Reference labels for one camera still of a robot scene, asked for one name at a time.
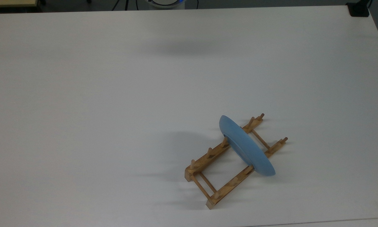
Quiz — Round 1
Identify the blue plastic plate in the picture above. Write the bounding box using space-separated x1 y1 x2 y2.
219 114 276 177

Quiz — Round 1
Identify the wooden plate rack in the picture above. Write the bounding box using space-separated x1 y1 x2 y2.
184 113 289 210

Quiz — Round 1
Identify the white rounded-corner table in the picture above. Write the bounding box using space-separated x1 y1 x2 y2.
246 218 378 227

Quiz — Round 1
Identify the beige wooden board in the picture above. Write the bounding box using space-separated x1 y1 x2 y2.
0 0 39 8

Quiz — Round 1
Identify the black table clamp mount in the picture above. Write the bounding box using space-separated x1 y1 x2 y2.
346 0 374 17

